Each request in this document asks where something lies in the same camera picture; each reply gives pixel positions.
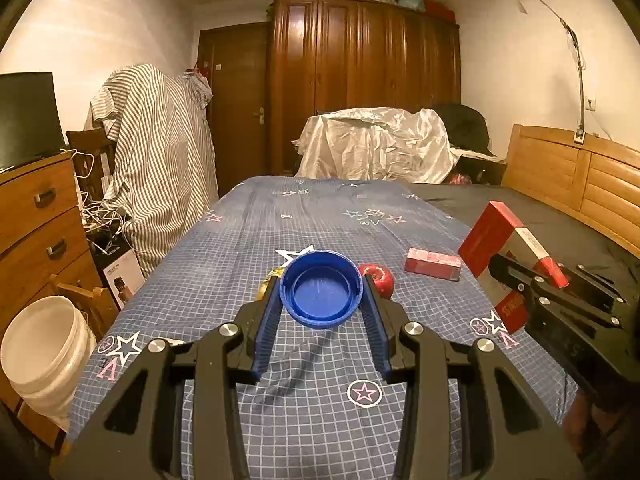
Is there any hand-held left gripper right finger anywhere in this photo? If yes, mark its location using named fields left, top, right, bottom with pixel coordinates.
left=361, top=272, right=586, bottom=480

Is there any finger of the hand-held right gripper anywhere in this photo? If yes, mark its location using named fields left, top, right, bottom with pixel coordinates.
left=489, top=252, right=551, bottom=318
left=560, top=262, right=630, bottom=311

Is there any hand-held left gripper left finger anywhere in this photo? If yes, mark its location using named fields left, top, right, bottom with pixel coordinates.
left=50, top=272, right=283, bottom=480

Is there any red and white box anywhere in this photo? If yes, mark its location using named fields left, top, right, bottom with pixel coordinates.
left=457, top=201, right=571, bottom=336

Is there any blue plastic lid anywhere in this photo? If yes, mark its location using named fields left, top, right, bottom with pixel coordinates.
left=279, top=250, right=363, bottom=330

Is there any white plastic bucket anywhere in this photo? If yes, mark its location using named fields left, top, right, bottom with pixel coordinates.
left=0, top=295, right=97, bottom=433

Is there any yellow wrapper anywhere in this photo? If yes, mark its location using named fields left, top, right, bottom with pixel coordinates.
left=257, top=269, right=286, bottom=302

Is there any red apple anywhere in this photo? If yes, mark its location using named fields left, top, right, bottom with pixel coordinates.
left=357, top=262, right=396, bottom=301

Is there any dark grey bed sheet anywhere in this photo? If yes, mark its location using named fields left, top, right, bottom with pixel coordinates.
left=410, top=182, right=640, bottom=321

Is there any pink box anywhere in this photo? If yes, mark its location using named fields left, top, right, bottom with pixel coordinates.
left=404, top=247, right=463, bottom=282

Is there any wooden headboard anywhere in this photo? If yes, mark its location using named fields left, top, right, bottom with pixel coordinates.
left=501, top=124, right=640, bottom=261

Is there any blue star printed blanket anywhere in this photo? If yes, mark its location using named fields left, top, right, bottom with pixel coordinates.
left=67, top=176, right=581, bottom=480

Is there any black and white carton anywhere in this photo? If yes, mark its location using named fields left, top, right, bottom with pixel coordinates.
left=100, top=247, right=146, bottom=311

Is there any black clothes pile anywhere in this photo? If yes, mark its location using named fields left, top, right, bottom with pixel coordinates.
left=432, top=103, right=496, bottom=157

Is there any light wooden chair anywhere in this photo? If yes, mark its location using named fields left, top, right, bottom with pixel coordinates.
left=49, top=274, right=121, bottom=333

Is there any white crinkled cover cloth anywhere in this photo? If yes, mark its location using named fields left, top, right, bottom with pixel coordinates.
left=292, top=106, right=460, bottom=185

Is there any striped grey cloth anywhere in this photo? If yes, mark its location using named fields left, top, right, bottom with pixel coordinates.
left=86, top=63, right=219, bottom=278

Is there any brown wooden door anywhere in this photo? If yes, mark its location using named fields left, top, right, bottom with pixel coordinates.
left=197, top=22, right=271, bottom=181

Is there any curved metal pole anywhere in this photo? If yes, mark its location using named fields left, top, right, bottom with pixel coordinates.
left=487, top=0, right=588, bottom=143

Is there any wooden dresser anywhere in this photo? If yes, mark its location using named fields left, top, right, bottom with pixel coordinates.
left=0, top=152, right=103, bottom=411

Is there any dark wooden chair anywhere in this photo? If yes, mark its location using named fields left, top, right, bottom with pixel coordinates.
left=66, top=127, right=118, bottom=201

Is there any brown wooden wardrobe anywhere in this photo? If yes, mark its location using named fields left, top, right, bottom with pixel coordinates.
left=267, top=0, right=462, bottom=178

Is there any red storage box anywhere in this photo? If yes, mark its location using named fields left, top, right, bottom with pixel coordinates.
left=425, top=0, right=457, bottom=23

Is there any black monitor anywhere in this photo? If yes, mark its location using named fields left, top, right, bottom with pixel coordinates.
left=0, top=72, right=67, bottom=173

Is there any tangle of white cables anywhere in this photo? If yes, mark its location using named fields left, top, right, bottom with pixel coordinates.
left=62, top=147, right=133, bottom=251

